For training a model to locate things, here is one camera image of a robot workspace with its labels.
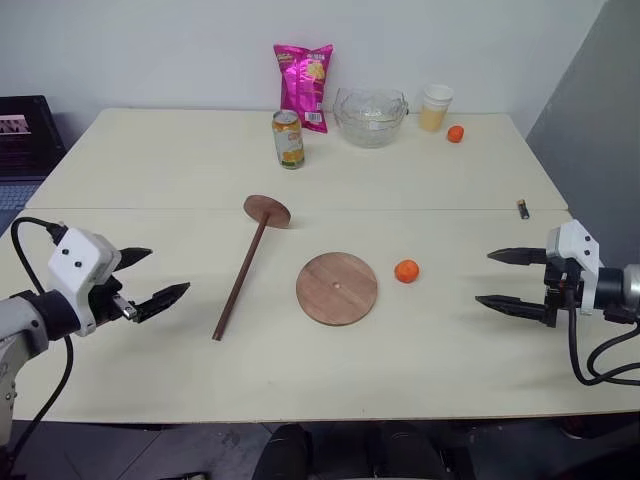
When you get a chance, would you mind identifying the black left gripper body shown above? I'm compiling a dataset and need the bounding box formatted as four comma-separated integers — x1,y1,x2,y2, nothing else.
87,276,139,329

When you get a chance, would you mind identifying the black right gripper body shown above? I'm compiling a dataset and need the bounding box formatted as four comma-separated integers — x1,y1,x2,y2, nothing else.
543,258,585,330

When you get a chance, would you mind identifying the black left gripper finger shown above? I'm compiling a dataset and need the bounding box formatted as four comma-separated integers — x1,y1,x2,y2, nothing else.
134,281,192,324
113,245,153,276

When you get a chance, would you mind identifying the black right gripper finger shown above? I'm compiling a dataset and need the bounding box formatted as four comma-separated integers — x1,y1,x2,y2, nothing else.
486,246,551,268
474,294,548,325

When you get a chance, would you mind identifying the wooden stick with round base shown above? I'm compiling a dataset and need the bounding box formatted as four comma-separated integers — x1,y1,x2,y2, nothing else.
211,194,292,343

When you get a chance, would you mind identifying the dark laptop computer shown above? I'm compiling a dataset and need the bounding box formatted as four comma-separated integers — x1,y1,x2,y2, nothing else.
0,94,67,213

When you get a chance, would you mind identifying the pale yellow cup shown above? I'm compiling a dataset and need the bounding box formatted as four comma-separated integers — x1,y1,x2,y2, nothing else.
418,101,449,133

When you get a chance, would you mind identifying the round wooden base disc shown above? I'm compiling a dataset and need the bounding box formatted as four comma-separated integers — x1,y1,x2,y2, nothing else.
295,252,379,327

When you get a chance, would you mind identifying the white paper cup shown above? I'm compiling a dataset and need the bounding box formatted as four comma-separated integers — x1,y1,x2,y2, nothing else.
423,83,455,110

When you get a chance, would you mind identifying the yellow green drink can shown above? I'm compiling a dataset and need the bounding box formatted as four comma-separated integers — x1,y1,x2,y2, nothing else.
271,109,306,171

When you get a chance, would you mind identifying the dark rounded shape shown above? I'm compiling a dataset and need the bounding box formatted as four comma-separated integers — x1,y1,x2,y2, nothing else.
255,422,315,480

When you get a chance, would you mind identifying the clear glass bowl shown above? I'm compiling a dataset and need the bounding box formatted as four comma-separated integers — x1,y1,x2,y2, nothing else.
332,87,410,149

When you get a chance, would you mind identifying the pink chip bag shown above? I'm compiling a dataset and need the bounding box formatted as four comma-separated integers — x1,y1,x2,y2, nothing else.
272,43,335,134

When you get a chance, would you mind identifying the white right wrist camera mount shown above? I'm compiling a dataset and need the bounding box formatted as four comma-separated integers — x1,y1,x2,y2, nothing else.
545,219,602,317

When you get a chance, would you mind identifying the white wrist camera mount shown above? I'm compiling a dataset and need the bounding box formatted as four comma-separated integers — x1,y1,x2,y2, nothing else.
545,219,602,317
47,227,122,337

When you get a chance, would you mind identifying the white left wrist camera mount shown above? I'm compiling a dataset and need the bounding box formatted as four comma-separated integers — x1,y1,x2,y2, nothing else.
47,227,122,337

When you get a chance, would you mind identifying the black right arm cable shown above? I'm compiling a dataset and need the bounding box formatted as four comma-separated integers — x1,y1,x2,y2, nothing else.
567,298,640,387

